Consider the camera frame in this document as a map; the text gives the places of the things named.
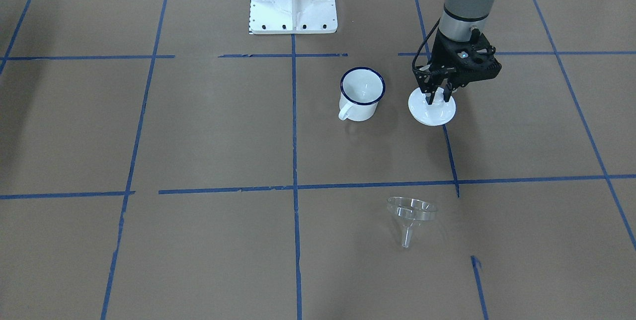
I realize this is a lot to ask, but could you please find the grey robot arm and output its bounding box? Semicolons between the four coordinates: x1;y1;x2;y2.
412;0;502;105

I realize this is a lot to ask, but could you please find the clear plastic funnel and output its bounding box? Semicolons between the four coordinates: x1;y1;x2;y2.
387;196;438;249

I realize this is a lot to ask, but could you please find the white enamel mug blue rim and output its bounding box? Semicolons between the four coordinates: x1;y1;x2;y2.
338;67;386;122

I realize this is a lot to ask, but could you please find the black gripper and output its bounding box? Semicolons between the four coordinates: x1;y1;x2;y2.
412;29;502;105

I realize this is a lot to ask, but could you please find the white round lid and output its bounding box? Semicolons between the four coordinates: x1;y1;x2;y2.
407;87;456;127

